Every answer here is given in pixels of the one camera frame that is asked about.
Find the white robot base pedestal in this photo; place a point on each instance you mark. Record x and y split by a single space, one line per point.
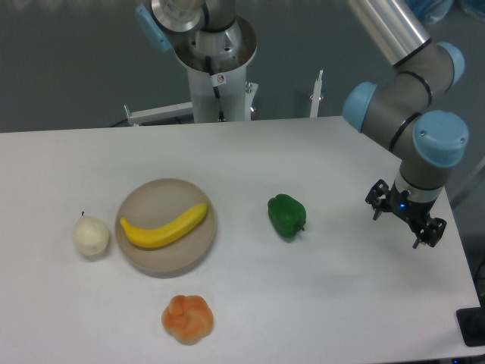
216 69

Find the green bell pepper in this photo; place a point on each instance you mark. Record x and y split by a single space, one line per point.
287 215

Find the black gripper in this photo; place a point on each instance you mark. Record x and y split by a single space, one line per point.
382 198

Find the beige round plate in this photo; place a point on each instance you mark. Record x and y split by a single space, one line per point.
155 204

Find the orange braided bread roll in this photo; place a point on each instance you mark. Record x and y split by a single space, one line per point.
188 319

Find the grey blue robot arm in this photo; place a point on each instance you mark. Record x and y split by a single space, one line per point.
396 116

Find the white metal post right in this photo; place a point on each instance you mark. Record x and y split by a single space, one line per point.
316 95

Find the white metal bracket left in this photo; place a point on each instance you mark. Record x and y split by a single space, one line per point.
158 115

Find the white pear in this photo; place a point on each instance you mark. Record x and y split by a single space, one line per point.
90 235

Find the black device at edge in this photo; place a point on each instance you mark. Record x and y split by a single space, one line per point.
471 323

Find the yellow banana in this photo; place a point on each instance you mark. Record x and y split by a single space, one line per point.
168 233

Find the blue plastic bag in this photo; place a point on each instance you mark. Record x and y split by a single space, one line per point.
431 12

